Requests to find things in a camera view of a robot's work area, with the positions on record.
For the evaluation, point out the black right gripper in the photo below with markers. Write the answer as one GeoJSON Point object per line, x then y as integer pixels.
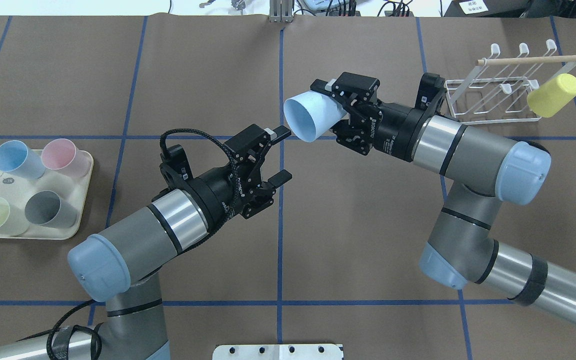
{"type": "Point", "coordinates": [393, 131]}

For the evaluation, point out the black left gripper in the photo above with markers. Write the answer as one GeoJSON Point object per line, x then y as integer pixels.
{"type": "Point", "coordinates": [216, 192]}

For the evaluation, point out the light blue cup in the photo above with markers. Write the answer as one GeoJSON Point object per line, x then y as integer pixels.
{"type": "Point", "coordinates": [310, 114]}

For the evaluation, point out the yellow cup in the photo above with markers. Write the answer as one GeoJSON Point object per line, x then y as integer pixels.
{"type": "Point", "coordinates": [551, 97]}

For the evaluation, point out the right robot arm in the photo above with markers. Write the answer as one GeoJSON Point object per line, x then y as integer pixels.
{"type": "Point", "coordinates": [486, 170]}

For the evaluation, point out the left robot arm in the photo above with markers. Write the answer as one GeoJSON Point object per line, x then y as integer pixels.
{"type": "Point", "coordinates": [118, 267]}

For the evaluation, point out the pink cup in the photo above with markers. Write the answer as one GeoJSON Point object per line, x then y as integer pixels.
{"type": "Point", "coordinates": [64, 157]}

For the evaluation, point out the grey cup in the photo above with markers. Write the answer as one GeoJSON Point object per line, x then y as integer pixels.
{"type": "Point", "coordinates": [47, 209]}

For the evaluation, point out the black labelled box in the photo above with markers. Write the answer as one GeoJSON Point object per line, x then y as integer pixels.
{"type": "Point", "coordinates": [489, 9]}

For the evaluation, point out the cream plastic tray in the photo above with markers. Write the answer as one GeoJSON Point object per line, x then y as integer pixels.
{"type": "Point", "coordinates": [73, 190]}

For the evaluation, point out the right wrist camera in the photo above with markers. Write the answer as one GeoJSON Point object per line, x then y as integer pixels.
{"type": "Point", "coordinates": [431, 93]}

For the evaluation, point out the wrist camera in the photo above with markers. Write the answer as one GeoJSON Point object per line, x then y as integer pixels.
{"type": "Point", "coordinates": [431, 93]}
{"type": "Point", "coordinates": [175, 168]}

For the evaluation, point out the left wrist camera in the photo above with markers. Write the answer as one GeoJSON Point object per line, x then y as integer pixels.
{"type": "Point", "coordinates": [175, 168]}

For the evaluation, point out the aluminium frame post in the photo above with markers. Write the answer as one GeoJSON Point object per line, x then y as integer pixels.
{"type": "Point", "coordinates": [281, 11]}

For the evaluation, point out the white wire cup rack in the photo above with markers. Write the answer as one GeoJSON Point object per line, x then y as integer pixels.
{"type": "Point", "coordinates": [495, 91]}

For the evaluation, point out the white camera post base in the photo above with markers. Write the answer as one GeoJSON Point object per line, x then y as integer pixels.
{"type": "Point", "coordinates": [295, 351]}

